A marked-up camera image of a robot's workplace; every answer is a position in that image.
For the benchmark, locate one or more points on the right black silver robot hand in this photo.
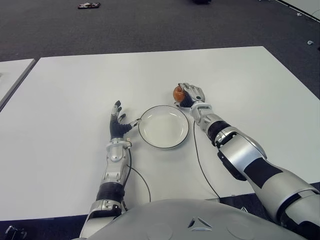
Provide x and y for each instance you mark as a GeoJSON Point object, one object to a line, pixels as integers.
{"type": "Point", "coordinates": [196, 93]}

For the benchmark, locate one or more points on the white plate with black rim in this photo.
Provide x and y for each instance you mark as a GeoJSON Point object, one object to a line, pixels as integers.
{"type": "Point", "coordinates": [162, 130]}

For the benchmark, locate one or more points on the black device on floor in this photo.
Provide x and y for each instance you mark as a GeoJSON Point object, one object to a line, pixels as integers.
{"type": "Point", "coordinates": [15, 232]}

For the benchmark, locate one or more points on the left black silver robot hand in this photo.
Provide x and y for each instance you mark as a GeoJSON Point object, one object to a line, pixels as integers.
{"type": "Point", "coordinates": [117, 128]}

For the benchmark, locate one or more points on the white table with black edge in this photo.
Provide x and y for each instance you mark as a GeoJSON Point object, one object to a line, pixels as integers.
{"type": "Point", "coordinates": [305, 7]}

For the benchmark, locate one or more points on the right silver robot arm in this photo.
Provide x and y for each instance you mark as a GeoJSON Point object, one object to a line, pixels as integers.
{"type": "Point", "coordinates": [240, 155]}

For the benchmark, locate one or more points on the grey robot torso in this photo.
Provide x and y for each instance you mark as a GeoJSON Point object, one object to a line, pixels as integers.
{"type": "Point", "coordinates": [175, 217]}

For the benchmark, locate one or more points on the red yellow apple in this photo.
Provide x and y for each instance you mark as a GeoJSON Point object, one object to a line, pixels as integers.
{"type": "Point", "coordinates": [178, 95]}

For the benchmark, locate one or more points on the dark colourful flat packet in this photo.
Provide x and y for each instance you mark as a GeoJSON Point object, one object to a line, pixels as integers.
{"type": "Point", "coordinates": [89, 5]}

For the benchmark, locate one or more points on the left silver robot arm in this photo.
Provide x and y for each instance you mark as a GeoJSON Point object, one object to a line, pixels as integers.
{"type": "Point", "coordinates": [115, 153]}

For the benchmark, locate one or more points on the neighbouring white table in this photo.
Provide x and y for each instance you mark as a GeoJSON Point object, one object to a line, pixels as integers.
{"type": "Point", "coordinates": [12, 75]}

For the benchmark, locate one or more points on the small white floor scrap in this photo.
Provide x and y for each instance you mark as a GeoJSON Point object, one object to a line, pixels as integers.
{"type": "Point", "coordinates": [310, 42]}

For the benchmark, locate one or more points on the small metal bracket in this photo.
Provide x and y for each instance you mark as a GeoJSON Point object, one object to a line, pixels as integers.
{"type": "Point", "coordinates": [244, 209]}

